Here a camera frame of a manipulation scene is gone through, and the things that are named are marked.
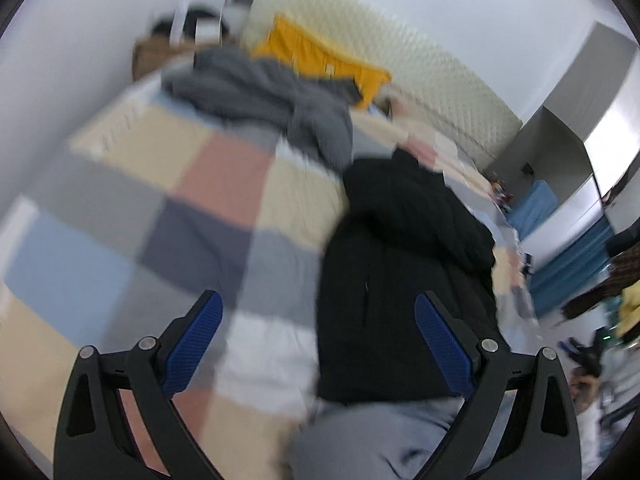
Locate plaid hanging garment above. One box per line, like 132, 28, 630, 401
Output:
560, 245, 640, 321

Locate light grey garment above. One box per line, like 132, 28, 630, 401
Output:
290, 395, 516, 480

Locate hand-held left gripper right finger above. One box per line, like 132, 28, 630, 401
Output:
414, 290, 583, 480

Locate grey fleece garment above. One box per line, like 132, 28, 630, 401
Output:
161, 47, 366, 171

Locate blue curtain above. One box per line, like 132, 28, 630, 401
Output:
527, 220, 616, 316

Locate cream quilted headboard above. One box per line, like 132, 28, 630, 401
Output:
239, 0, 523, 171

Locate blue cloth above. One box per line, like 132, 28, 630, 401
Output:
505, 180, 558, 241

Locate black puffer jacket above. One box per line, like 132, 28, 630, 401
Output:
316, 147, 506, 403

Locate checkered bed duvet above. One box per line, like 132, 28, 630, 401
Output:
0, 55, 541, 480

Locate white box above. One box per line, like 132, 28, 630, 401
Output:
195, 17, 221, 43

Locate small toiletry bottles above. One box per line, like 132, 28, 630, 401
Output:
487, 175, 516, 211

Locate brown cardboard box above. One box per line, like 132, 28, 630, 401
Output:
131, 35, 201, 81

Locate grey and white wardrobe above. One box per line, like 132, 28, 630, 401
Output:
492, 20, 640, 231

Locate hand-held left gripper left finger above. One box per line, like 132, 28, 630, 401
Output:
52, 290, 224, 480

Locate black bag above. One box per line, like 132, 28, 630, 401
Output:
150, 6, 231, 46

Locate yellow garment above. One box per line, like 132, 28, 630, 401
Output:
251, 14, 393, 110
615, 280, 640, 338

